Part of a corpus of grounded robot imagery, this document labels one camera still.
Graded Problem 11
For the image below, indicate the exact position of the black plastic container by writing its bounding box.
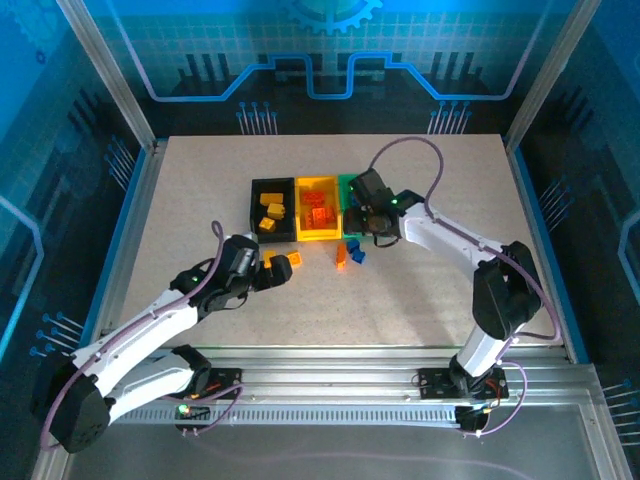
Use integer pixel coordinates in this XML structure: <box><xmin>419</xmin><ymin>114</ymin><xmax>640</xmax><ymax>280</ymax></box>
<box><xmin>249</xmin><ymin>176</ymin><xmax>297</xmax><ymax>245</ymax></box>

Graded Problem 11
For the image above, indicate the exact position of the green plastic container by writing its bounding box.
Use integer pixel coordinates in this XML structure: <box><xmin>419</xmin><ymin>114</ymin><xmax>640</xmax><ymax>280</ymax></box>
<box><xmin>337</xmin><ymin>172</ymin><xmax>386</xmax><ymax>247</ymax></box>

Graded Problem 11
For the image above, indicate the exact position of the yellow plastic container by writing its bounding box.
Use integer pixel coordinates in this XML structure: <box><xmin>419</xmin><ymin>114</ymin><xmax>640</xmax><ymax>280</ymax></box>
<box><xmin>294</xmin><ymin>174</ymin><xmax>346</xmax><ymax>244</ymax></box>

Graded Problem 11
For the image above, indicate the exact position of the small black electronics box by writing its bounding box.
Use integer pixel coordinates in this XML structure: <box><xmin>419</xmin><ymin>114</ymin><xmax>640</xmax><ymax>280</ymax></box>
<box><xmin>174</xmin><ymin>403</ymin><xmax>212</xmax><ymax>422</ymax></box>
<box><xmin>457</xmin><ymin>405</ymin><xmax>490</xmax><ymax>432</ymax></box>

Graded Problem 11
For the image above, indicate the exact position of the grey metal platform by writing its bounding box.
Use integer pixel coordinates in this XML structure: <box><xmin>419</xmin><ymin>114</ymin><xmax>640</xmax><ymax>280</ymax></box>
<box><xmin>29</xmin><ymin>399</ymin><xmax>631</xmax><ymax>480</ymax></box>

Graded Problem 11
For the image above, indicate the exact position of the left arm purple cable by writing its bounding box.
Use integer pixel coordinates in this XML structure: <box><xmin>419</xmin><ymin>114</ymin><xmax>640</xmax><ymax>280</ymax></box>
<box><xmin>39</xmin><ymin>219</ymin><xmax>246</xmax><ymax>437</ymax></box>

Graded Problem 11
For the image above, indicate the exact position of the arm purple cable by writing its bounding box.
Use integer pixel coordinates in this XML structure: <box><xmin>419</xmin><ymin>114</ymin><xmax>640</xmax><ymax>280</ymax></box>
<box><xmin>368</xmin><ymin>136</ymin><xmax>561</xmax><ymax>437</ymax></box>
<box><xmin>39</xmin><ymin>219</ymin><xmax>246</xmax><ymax>437</ymax></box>

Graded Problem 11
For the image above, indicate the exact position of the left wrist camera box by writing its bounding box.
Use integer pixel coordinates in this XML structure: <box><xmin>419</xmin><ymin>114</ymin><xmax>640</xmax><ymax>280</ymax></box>
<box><xmin>223</xmin><ymin>236</ymin><xmax>262</xmax><ymax>276</ymax></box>

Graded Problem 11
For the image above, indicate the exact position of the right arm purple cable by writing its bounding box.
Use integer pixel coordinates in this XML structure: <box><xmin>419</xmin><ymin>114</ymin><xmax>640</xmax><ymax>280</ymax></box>
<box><xmin>368</xmin><ymin>136</ymin><xmax>561</xmax><ymax>437</ymax></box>

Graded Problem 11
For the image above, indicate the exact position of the side frame rail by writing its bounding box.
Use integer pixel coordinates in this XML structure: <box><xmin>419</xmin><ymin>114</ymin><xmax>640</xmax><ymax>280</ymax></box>
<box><xmin>504</xmin><ymin>139</ymin><xmax>587</xmax><ymax>364</ymax></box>
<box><xmin>82</xmin><ymin>142</ymin><xmax>167</xmax><ymax>362</ymax></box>

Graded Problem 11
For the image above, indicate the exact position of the aluminium mounting rail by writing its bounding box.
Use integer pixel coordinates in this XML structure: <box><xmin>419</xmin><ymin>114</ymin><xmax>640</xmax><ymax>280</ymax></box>
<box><xmin>64</xmin><ymin>346</ymin><xmax>601</xmax><ymax>409</ymax></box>

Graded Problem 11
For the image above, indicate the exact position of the slotted grey cable duct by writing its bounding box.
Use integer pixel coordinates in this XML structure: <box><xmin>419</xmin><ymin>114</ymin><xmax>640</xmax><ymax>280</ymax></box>
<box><xmin>79</xmin><ymin>407</ymin><xmax>461</xmax><ymax>426</ymax></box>

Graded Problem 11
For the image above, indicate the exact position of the aluminium frame post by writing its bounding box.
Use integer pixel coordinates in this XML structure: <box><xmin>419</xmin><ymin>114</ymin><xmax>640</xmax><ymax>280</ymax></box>
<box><xmin>503</xmin><ymin>0</ymin><xmax>602</xmax><ymax>151</ymax></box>
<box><xmin>54</xmin><ymin>0</ymin><xmax>160</xmax><ymax>151</ymax></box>

